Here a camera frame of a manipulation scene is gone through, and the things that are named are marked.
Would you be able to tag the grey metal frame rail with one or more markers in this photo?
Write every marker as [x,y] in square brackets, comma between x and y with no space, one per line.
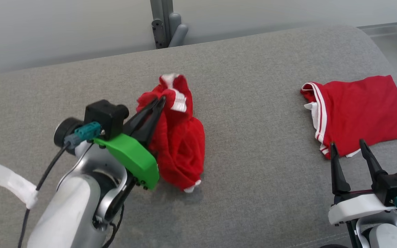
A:
[384,28]

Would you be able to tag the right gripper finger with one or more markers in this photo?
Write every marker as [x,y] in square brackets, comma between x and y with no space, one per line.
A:
[370,162]
[339,175]

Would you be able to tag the teal left camera connector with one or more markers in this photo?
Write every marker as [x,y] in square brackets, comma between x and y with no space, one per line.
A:
[86,131]

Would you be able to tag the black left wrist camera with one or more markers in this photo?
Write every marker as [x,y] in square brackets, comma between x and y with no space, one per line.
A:
[103,115]

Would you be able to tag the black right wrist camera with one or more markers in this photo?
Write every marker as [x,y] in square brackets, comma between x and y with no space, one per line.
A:
[393,187]

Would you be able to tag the grey rounded tube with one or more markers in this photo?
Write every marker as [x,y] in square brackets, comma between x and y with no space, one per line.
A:
[179,32]

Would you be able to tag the red shorts white waistband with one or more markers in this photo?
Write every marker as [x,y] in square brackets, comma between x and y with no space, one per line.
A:
[181,151]

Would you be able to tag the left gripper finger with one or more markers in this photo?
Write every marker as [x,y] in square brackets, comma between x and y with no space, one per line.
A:
[140,115]
[152,127]

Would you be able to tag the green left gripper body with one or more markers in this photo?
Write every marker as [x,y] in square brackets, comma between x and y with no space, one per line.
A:
[136,160]

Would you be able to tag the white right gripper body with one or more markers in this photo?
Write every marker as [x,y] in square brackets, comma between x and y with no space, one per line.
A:
[357,208]

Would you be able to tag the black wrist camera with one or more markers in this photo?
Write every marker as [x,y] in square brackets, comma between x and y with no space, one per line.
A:
[393,187]
[103,115]

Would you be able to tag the red basketball jersey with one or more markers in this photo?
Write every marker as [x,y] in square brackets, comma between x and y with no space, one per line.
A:
[364,110]

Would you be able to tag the grey fabric sofa cushion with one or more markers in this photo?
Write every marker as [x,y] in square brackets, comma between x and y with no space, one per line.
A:
[253,69]

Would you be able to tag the white tape strip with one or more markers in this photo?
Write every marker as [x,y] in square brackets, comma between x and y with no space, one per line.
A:
[9,179]

